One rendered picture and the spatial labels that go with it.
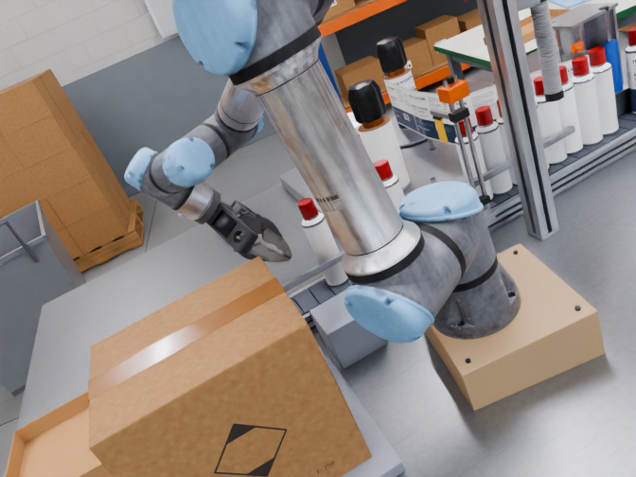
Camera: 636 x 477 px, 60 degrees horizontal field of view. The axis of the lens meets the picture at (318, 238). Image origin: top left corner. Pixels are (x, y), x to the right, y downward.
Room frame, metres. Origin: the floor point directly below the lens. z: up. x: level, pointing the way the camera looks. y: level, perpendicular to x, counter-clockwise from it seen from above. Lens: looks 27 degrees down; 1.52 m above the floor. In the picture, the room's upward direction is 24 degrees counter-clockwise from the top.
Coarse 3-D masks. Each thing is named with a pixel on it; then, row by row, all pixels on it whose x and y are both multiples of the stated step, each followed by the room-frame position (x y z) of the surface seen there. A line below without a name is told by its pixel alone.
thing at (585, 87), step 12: (576, 60) 1.15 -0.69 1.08; (576, 72) 1.14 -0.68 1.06; (588, 72) 1.13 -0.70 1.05; (576, 84) 1.14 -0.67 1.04; (588, 84) 1.12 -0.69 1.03; (576, 96) 1.14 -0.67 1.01; (588, 96) 1.12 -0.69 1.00; (588, 108) 1.13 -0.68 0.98; (588, 120) 1.13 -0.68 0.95; (600, 120) 1.13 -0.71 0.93; (588, 132) 1.13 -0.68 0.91; (600, 132) 1.13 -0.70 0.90; (588, 144) 1.13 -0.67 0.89
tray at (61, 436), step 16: (80, 400) 1.03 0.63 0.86; (48, 416) 1.02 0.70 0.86; (64, 416) 1.02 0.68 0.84; (80, 416) 1.01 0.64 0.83; (16, 432) 1.01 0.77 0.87; (32, 432) 1.01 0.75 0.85; (48, 432) 1.01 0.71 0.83; (64, 432) 0.98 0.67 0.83; (80, 432) 0.96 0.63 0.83; (16, 448) 0.97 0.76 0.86; (32, 448) 0.98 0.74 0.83; (48, 448) 0.95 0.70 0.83; (64, 448) 0.93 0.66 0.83; (80, 448) 0.91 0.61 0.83; (16, 464) 0.93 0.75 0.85; (32, 464) 0.92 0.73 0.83; (48, 464) 0.90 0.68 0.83; (64, 464) 0.88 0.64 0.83; (80, 464) 0.86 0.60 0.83; (96, 464) 0.84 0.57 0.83
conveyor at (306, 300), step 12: (624, 120) 1.18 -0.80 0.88; (624, 132) 1.12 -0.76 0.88; (600, 144) 1.12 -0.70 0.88; (576, 156) 1.11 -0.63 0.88; (552, 168) 1.10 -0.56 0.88; (516, 192) 1.07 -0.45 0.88; (492, 204) 1.06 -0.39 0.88; (312, 288) 1.04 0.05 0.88; (324, 288) 1.02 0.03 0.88; (336, 288) 1.00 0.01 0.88; (300, 300) 1.02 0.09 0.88; (312, 300) 1.00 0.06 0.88; (324, 300) 0.98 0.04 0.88; (300, 312) 0.97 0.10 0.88
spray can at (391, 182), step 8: (384, 160) 1.06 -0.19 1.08; (376, 168) 1.05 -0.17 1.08; (384, 168) 1.04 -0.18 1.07; (384, 176) 1.04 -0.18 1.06; (392, 176) 1.05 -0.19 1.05; (384, 184) 1.04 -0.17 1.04; (392, 184) 1.03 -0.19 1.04; (392, 192) 1.03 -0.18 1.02; (400, 192) 1.04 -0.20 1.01; (392, 200) 1.03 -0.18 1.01; (400, 200) 1.04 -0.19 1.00
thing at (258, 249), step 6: (252, 246) 1.00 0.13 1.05; (258, 246) 1.00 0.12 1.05; (264, 246) 1.00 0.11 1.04; (252, 252) 0.99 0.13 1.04; (258, 252) 1.00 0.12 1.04; (264, 252) 1.00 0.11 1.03; (270, 252) 1.00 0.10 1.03; (264, 258) 1.00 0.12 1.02; (270, 258) 1.00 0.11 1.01; (276, 258) 1.00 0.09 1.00; (282, 258) 1.00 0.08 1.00; (288, 258) 1.01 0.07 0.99
